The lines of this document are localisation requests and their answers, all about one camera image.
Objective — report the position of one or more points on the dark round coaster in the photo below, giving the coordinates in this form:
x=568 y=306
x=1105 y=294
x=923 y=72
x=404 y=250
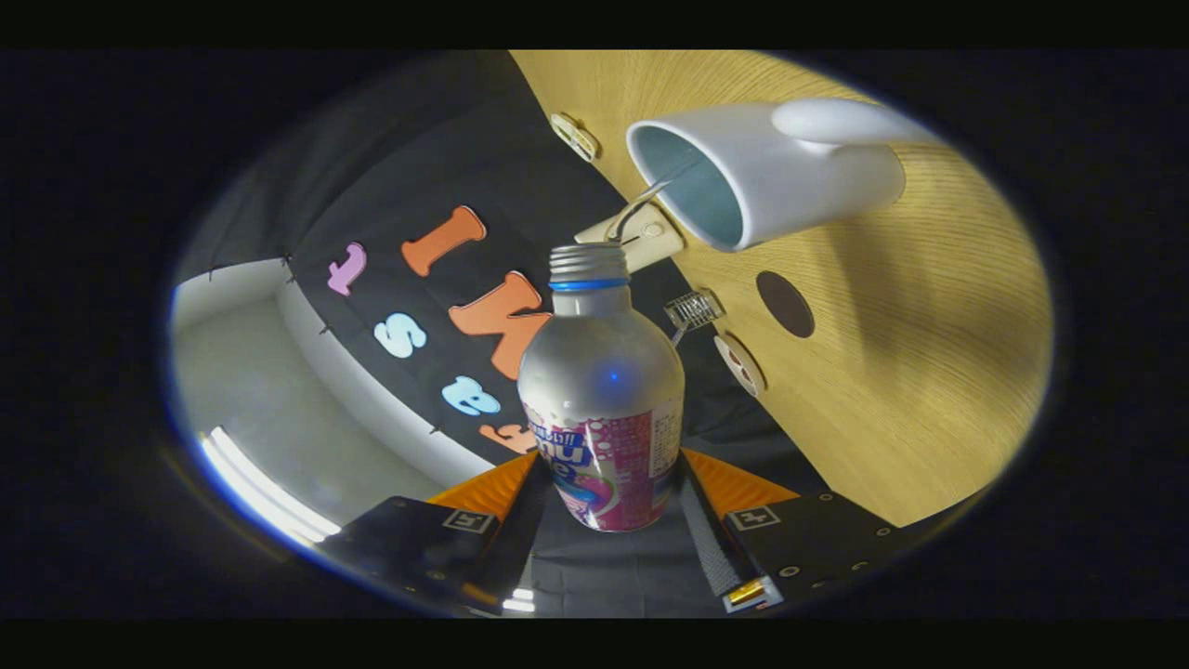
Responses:
x=785 y=304

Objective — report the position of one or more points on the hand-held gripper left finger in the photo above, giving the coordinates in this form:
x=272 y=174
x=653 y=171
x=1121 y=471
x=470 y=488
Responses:
x=418 y=544

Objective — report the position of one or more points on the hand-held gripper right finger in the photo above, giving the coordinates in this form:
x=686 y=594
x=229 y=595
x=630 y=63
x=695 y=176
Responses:
x=808 y=539

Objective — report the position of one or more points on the white divided condiment tray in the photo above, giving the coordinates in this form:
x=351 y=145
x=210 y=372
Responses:
x=574 y=137

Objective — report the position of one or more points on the ceiling light strip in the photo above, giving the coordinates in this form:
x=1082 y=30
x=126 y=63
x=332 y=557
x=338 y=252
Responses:
x=265 y=488

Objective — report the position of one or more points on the white cup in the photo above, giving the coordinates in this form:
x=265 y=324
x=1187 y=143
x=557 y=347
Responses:
x=799 y=177

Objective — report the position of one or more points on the white toaster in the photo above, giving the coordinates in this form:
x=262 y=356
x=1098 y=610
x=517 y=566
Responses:
x=655 y=243

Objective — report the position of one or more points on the silver juice bottle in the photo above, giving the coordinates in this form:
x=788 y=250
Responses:
x=599 y=372

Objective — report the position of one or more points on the white round plate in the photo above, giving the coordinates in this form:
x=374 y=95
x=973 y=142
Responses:
x=740 y=365

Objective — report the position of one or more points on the wooden table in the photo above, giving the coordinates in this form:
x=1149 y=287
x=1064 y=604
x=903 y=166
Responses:
x=910 y=390

